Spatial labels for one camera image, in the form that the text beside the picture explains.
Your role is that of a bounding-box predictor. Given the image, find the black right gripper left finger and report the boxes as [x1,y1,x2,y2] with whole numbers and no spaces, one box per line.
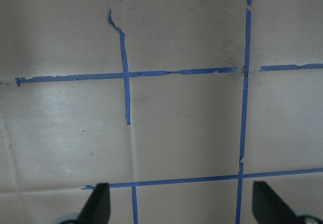
[76,183,111,224]

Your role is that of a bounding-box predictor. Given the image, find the brown paper table cover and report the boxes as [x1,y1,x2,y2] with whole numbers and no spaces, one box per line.
[1,0,322,223]

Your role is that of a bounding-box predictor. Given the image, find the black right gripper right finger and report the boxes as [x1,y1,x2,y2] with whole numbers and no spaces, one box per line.
[252,181,305,224]

